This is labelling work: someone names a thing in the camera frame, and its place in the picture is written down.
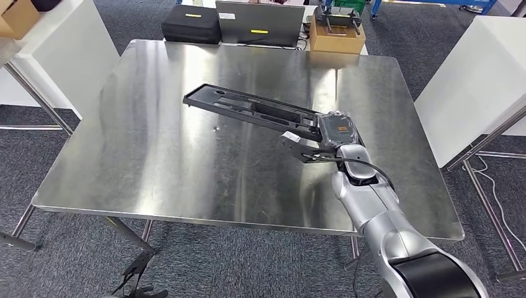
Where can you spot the small black bag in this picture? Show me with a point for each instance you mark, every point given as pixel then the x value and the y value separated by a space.
pixel 45 5

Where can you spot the white panel steel table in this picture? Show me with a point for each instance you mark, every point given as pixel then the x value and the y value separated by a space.
pixel 464 82
pixel 74 49

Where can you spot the green plastic crate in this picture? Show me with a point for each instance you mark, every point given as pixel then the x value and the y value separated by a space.
pixel 349 5

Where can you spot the black carry case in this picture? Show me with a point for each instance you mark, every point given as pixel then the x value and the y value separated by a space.
pixel 189 28

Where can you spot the black right camera bracket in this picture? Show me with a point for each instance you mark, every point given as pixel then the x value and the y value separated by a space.
pixel 296 150

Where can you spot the plain cardboard box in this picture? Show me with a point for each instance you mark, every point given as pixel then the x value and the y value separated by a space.
pixel 18 18

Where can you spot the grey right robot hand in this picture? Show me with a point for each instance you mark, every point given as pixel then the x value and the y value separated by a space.
pixel 339 129

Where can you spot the black plastic plate bracket part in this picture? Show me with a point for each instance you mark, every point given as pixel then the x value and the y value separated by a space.
pixel 199 96

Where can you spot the blue metal cart frame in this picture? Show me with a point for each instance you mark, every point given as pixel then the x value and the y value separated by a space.
pixel 376 10

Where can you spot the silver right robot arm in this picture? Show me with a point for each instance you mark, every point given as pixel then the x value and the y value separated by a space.
pixel 370 205

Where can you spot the stainless steel workbench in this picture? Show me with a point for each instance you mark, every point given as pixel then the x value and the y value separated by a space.
pixel 164 144

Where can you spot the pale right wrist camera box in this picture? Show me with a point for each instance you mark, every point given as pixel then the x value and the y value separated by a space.
pixel 291 136

